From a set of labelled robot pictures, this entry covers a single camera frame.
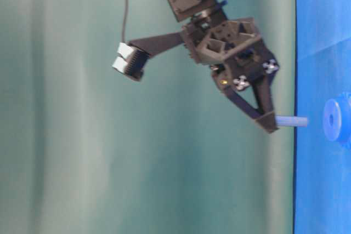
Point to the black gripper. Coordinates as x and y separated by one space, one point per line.
237 47

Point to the light blue shaft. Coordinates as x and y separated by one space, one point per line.
291 121

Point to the blue small gear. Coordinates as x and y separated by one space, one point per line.
336 119

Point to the blue table mat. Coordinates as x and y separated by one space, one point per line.
322 167

